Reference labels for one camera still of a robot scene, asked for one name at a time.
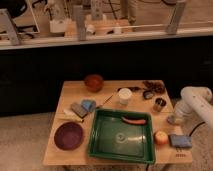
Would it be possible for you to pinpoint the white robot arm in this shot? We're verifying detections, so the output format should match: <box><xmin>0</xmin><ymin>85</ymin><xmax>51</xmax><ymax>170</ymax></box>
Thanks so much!
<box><xmin>173</xmin><ymin>86</ymin><xmax>213</xmax><ymax>129</ymax></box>

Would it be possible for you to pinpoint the orange brown bowl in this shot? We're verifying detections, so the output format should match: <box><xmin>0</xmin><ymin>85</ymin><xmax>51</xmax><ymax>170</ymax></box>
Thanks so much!
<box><xmin>84</xmin><ymin>74</ymin><xmax>104</xmax><ymax>92</ymax></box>

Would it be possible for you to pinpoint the white cup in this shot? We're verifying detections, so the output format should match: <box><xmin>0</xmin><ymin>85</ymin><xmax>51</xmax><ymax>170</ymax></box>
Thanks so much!
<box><xmin>118</xmin><ymin>88</ymin><xmax>132</xmax><ymax>105</ymax></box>

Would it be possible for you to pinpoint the thin brush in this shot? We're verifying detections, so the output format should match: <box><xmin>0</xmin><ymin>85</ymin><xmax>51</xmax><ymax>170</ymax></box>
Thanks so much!
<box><xmin>96</xmin><ymin>94</ymin><xmax>113</xmax><ymax>109</ymax></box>

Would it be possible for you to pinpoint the light blue cloth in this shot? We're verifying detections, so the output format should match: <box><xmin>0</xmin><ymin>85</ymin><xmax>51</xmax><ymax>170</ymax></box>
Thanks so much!
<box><xmin>81</xmin><ymin>99</ymin><xmax>96</xmax><ymax>112</ymax></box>

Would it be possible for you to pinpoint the wooden table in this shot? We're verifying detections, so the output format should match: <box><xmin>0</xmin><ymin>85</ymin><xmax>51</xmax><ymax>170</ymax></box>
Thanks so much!
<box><xmin>42</xmin><ymin>79</ymin><xmax>194</xmax><ymax>167</ymax></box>

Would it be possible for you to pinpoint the dark brown dried bunch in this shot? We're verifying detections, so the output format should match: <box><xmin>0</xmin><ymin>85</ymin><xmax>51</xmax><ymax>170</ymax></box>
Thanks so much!
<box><xmin>143</xmin><ymin>81</ymin><xmax>166</xmax><ymax>94</ymax></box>

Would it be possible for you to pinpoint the small dark cup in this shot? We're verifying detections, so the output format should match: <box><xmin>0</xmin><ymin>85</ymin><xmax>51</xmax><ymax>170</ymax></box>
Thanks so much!
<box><xmin>143</xmin><ymin>90</ymin><xmax>154</xmax><ymax>100</ymax></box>

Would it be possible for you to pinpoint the pale yellow cloth left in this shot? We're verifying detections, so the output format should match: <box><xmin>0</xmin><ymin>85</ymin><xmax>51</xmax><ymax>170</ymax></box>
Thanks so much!
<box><xmin>59</xmin><ymin>109</ymin><xmax>83</xmax><ymax>122</ymax></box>

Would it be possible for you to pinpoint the orange sausage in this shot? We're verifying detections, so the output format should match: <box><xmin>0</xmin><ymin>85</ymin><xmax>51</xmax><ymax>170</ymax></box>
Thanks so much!
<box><xmin>121</xmin><ymin>117</ymin><xmax>147</xmax><ymax>125</ymax></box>

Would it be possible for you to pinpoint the green plastic tray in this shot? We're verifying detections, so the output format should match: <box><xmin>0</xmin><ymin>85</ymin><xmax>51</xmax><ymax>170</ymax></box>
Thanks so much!
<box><xmin>88</xmin><ymin>109</ymin><xmax>156</xmax><ymax>164</ymax></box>

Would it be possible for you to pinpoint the small glass jar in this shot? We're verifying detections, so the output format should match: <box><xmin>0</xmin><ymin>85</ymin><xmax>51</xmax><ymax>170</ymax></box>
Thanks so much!
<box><xmin>153</xmin><ymin>98</ymin><xmax>167</xmax><ymax>112</ymax></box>

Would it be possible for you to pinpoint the purple round plate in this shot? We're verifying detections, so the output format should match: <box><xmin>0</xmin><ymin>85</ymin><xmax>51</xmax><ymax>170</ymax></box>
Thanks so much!
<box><xmin>54</xmin><ymin>122</ymin><xmax>84</xmax><ymax>150</ymax></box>

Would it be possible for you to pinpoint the red yellow apple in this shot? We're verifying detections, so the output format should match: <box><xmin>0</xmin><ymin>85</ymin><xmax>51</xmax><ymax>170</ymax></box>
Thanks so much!
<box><xmin>154</xmin><ymin>131</ymin><xmax>168</xmax><ymax>145</ymax></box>

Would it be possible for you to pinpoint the white box device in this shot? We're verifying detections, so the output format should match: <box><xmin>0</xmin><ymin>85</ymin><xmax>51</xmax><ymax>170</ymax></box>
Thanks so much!
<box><xmin>50</xmin><ymin>19</ymin><xmax>71</xmax><ymax>33</ymax></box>

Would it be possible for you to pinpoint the blue grey sponge right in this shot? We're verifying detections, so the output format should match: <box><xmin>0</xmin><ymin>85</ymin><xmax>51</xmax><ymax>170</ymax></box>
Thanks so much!
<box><xmin>169</xmin><ymin>134</ymin><xmax>192</xmax><ymax>148</ymax></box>

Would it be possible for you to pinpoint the grey metal post middle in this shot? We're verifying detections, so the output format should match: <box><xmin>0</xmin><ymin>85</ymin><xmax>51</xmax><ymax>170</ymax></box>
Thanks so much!
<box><xmin>73</xmin><ymin>5</ymin><xmax>86</xmax><ymax>41</ymax></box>

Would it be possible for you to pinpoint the grey metal post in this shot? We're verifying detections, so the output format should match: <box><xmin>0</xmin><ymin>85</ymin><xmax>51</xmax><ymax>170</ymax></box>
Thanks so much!
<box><xmin>166</xmin><ymin>0</ymin><xmax>186</xmax><ymax>35</ymax></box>
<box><xmin>73</xmin><ymin>5</ymin><xmax>86</xmax><ymax>41</ymax></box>
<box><xmin>0</xmin><ymin>9</ymin><xmax>21</xmax><ymax>45</ymax></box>

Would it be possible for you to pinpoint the black cable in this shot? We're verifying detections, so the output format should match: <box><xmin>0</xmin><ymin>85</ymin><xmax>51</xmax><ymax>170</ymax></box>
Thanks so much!
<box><xmin>188</xmin><ymin>121</ymin><xmax>206</xmax><ymax>137</ymax></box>

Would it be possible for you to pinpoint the grey metal post right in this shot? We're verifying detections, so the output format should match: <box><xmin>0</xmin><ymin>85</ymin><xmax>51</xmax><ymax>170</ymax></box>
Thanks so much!
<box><xmin>166</xmin><ymin>0</ymin><xmax>186</xmax><ymax>35</ymax></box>

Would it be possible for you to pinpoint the grey metal post left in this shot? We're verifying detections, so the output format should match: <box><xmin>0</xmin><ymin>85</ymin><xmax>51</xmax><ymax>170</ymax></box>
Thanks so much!
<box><xmin>0</xmin><ymin>9</ymin><xmax>21</xmax><ymax>45</ymax></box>

